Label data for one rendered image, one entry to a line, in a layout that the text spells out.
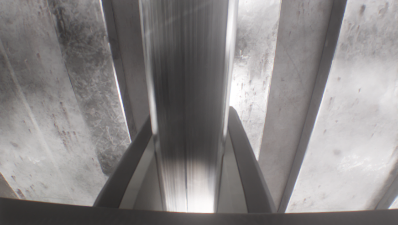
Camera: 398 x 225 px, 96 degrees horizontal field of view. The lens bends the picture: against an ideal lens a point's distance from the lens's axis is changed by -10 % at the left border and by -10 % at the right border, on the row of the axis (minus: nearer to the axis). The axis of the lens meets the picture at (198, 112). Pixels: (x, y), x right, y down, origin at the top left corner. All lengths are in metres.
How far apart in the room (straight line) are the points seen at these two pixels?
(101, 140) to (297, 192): 0.18
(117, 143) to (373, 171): 0.23
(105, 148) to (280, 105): 0.14
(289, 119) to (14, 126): 0.24
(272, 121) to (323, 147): 0.05
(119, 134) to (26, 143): 0.10
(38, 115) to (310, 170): 0.24
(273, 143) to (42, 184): 0.24
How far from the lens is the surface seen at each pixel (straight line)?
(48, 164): 0.24
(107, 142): 0.17
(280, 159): 0.20
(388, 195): 0.28
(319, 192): 0.23
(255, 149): 0.16
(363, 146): 0.21
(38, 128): 0.22
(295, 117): 0.18
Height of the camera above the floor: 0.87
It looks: 61 degrees down
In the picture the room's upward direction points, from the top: 177 degrees counter-clockwise
